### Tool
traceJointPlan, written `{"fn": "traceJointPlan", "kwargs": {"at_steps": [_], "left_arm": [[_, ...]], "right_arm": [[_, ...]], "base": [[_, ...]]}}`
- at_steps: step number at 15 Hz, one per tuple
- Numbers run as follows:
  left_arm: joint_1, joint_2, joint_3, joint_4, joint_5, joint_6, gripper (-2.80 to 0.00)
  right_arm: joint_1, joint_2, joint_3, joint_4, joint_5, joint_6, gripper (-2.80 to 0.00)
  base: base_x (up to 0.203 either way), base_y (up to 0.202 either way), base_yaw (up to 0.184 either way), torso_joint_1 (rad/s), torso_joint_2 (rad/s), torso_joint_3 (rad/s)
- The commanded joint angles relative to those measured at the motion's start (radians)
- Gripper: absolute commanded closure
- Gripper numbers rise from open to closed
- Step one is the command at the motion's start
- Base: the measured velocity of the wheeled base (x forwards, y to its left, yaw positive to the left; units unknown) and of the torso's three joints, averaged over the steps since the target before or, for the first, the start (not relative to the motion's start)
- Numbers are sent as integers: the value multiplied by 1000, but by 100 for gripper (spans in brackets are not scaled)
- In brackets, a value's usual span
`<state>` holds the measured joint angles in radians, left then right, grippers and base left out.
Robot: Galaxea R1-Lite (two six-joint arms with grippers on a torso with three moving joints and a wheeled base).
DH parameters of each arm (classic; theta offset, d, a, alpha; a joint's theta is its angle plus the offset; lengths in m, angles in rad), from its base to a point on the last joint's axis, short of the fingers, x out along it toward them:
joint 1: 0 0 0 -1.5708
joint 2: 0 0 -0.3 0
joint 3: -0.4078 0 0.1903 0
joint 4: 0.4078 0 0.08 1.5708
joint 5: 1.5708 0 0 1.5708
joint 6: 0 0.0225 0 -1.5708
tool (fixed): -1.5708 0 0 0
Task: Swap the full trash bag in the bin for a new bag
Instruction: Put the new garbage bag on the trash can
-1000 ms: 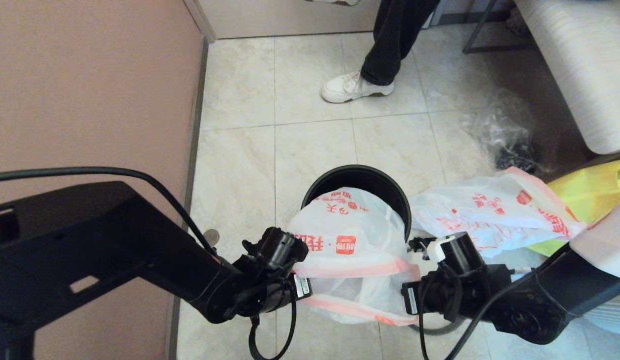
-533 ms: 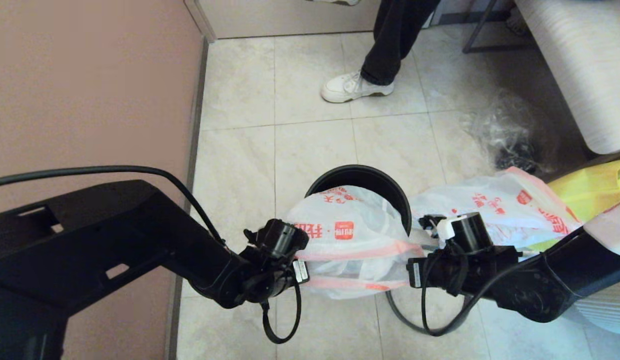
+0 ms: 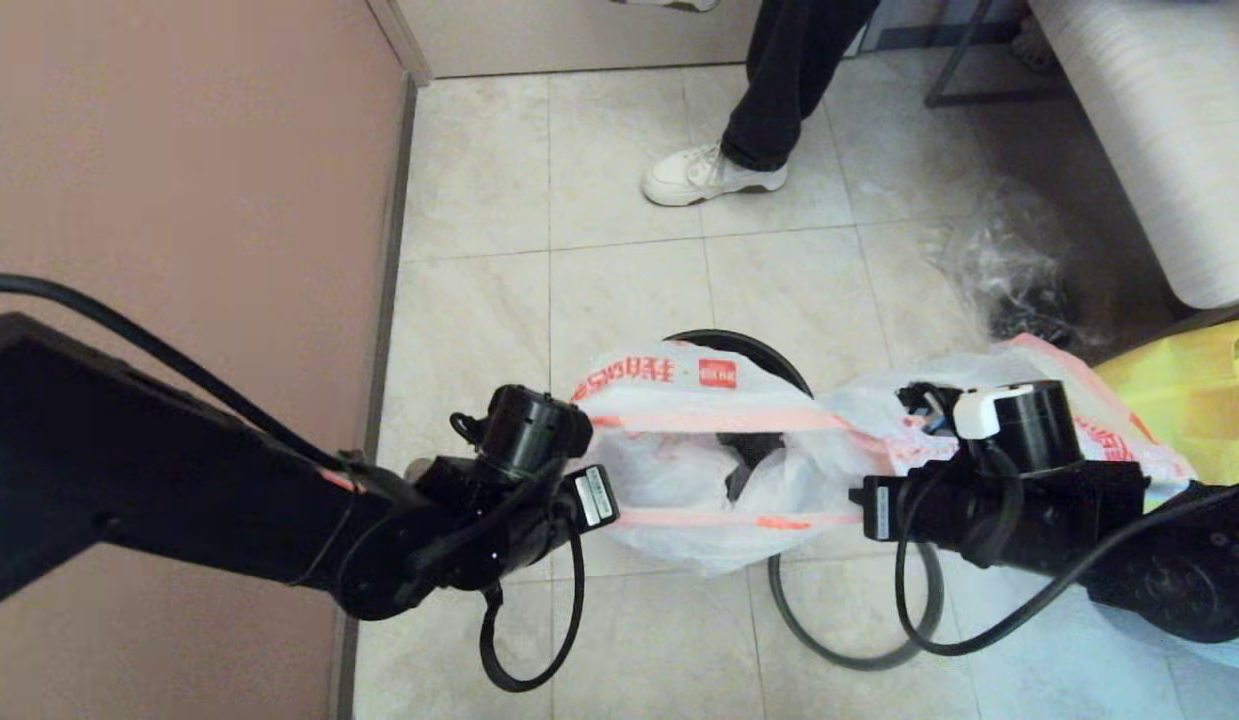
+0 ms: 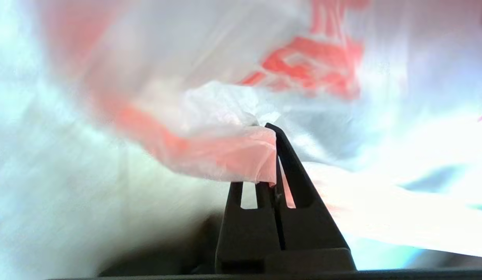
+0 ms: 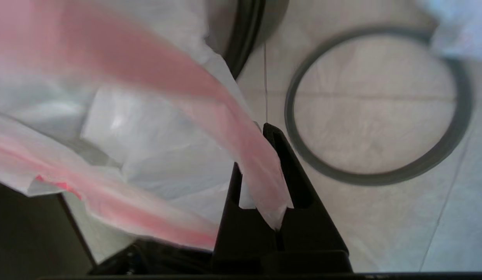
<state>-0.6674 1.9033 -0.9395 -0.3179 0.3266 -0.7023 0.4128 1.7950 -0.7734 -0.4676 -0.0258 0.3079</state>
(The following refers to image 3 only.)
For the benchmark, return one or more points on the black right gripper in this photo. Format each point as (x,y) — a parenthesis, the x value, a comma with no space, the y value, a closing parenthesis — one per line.
(1019,480)

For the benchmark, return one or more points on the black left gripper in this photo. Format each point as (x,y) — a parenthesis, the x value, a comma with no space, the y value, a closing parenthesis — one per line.
(519,490)

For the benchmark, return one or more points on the white liner bag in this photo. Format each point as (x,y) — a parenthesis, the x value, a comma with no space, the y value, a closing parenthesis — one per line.
(1109,420)

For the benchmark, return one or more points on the white red-print plastic bag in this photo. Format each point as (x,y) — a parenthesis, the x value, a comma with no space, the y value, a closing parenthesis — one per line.
(719,470)

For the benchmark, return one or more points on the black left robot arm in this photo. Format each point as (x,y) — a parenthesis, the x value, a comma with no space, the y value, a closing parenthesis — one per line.
(129,470)

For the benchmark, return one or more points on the yellow plastic bag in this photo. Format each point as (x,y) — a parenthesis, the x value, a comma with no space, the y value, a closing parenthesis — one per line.
(1199,390)

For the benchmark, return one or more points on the clear plastic bag with rubbish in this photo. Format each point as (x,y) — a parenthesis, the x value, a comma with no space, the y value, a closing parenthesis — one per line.
(1019,270)

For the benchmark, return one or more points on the black round trash bin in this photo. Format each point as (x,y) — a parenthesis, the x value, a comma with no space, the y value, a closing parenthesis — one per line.
(759,350)

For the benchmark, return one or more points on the round striped grey stool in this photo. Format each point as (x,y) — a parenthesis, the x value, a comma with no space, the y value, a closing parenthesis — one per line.
(1229,655)

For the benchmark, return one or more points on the white sneaker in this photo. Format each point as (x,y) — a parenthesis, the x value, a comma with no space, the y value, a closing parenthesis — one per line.
(669,3)
(699,180)

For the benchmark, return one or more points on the beige striped sofa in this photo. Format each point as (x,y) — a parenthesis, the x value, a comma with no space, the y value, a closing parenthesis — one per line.
(1159,130)

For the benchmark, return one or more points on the grey metal furniture leg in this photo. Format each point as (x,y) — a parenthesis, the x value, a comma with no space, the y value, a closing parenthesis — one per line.
(954,55)

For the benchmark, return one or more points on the person's leg dark trousers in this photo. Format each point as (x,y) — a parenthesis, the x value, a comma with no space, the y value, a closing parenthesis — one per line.
(789,80)

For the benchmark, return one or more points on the small right wrist camera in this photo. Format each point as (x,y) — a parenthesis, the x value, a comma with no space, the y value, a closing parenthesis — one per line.
(924,400)

